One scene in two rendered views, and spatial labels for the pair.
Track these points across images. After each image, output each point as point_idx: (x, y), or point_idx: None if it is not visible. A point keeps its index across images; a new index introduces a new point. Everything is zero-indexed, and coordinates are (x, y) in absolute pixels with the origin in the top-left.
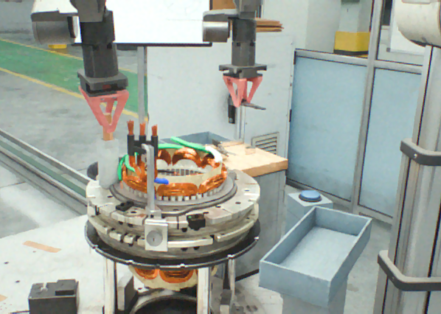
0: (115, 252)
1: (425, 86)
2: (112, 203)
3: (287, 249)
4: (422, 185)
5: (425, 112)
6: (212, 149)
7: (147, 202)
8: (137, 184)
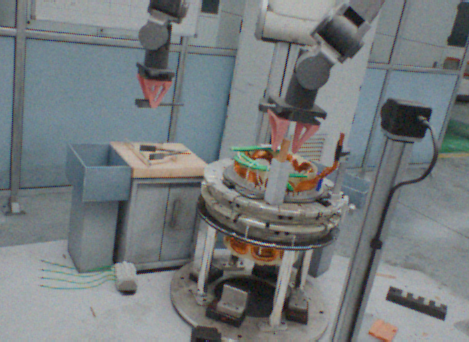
0: (322, 240)
1: (284, 68)
2: (313, 206)
3: None
4: (288, 129)
5: (285, 84)
6: (270, 145)
7: (335, 190)
8: (311, 185)
